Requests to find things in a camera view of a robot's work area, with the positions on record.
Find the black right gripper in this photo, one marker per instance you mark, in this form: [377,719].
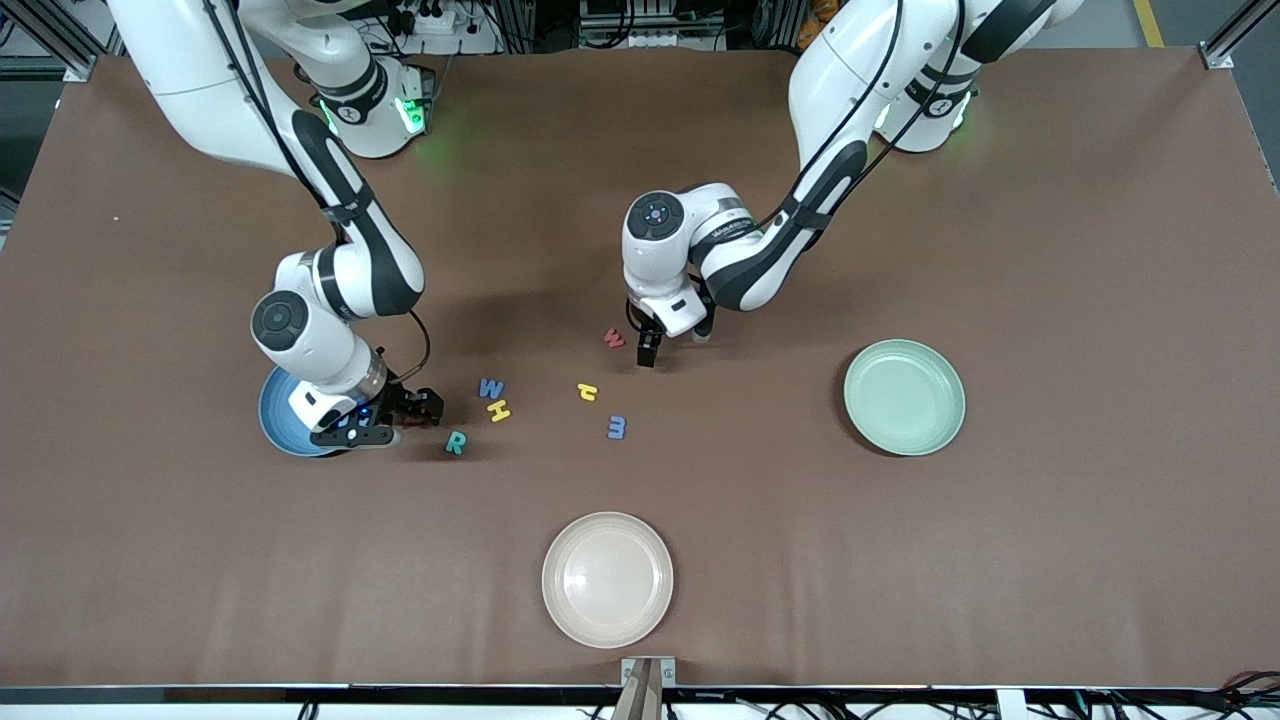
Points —
[405,400]

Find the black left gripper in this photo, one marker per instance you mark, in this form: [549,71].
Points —
[649,345]

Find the red foam lowercase w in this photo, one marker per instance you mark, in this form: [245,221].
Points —
[614,341]

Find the teal foam letter R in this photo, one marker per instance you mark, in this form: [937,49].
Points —
[452,443]

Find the blue foam uppercase W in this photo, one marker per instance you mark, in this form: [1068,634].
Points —
[491,392]

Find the yellow foam letter H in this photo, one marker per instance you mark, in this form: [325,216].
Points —
[499,411]

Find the blue foam letter m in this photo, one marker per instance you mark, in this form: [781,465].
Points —
[623,428]

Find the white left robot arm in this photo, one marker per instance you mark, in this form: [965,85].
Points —
[850,70]

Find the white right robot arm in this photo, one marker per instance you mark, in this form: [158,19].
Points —
[230,100]

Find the blue plate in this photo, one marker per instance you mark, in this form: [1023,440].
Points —
[275,425]

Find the beige plate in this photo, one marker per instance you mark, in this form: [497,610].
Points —
[608,580]

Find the green plate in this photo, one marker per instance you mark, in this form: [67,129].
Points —
[905,400]

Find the yellow foam letter n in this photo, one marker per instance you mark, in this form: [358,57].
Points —
[585,390]

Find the long white power strip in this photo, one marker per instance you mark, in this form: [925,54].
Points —
[650,40]

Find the orange snack bag pile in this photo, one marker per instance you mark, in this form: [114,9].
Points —
[812,22]

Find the white power strip with plugs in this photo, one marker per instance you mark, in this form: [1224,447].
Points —
[440,22]

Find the brown table cover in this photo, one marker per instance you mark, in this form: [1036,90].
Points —
[1100,550]

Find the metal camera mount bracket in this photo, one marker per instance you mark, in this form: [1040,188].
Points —
[648,672]

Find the aluminium frame strut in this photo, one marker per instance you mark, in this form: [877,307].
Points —
[520,20]
[775,20]

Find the aluminium frame post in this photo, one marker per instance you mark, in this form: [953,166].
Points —
[1225,50]
[75,60]

